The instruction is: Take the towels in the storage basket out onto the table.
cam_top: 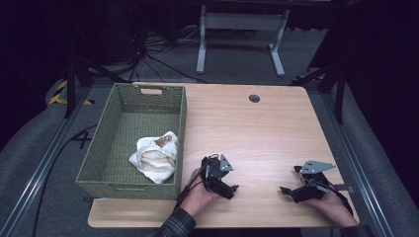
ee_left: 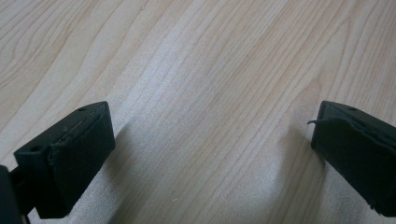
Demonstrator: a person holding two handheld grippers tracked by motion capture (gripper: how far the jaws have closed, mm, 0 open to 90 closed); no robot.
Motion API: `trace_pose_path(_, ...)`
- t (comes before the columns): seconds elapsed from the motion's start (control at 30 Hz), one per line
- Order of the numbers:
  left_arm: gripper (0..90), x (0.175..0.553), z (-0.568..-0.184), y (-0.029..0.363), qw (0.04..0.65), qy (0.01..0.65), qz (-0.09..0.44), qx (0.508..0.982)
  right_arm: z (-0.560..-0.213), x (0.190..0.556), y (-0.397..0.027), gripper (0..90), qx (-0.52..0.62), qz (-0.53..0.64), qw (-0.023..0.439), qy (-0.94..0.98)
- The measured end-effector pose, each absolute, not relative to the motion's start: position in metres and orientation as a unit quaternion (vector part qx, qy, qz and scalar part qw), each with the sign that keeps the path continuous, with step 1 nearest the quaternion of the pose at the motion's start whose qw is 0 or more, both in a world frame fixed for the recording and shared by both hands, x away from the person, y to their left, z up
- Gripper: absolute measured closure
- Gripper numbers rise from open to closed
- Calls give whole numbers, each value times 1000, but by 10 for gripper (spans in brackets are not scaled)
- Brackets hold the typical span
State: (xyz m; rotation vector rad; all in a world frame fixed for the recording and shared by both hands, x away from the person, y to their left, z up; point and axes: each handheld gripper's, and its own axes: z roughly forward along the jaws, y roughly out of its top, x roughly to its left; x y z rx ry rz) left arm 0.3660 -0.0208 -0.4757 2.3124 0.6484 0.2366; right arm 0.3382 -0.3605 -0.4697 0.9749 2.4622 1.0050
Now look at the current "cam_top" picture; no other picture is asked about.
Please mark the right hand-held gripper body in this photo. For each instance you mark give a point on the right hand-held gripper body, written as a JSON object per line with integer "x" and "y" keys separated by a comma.
{"x": 313, "y": 191}

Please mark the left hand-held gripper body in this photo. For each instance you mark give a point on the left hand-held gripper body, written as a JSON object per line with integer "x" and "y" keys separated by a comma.
{"x": 214, "y": 169}

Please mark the white cloth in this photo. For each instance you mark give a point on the white cloth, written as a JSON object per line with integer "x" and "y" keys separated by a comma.
{"x": 156, "y": 161}

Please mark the green woven basket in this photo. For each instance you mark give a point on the green woven basket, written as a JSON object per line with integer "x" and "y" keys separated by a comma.
{"x": 145, "y": 128}

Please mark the person's left hand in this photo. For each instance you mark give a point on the person's left hand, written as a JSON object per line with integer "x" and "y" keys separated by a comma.
{"x": 194, "y": 197}

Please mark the person's right hand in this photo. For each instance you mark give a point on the person's right hand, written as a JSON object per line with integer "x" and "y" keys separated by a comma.
{"x": 336, "y": 210}

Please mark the grey tape strip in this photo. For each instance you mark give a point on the grey tape strip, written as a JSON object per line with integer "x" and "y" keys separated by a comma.
{"x": 347, "y": 189}

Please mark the grey round table grommet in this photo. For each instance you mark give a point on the grey round table grommet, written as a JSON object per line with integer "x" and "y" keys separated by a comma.
{"x": 254, "y": 98}

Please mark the black tripod stand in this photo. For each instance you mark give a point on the black tripod stand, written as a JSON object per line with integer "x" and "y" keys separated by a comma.
{"x": 340, "y": 95}
{"x": 70, "y": 89}

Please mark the yellow black hazard tape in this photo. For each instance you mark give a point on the yellow black hazard tape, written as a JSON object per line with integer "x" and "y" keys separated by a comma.
{"x": 59, "y": 94}

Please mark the aluminium floor rail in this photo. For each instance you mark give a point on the aluminium floor rail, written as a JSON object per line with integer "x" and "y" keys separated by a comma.
{"x": 39, "y": 171}
{"x": 359, "y": 164}

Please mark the grey metal desk frame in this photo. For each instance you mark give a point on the grey metal desk frame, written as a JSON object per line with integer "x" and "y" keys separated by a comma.
{"x": 242, "y": 21}

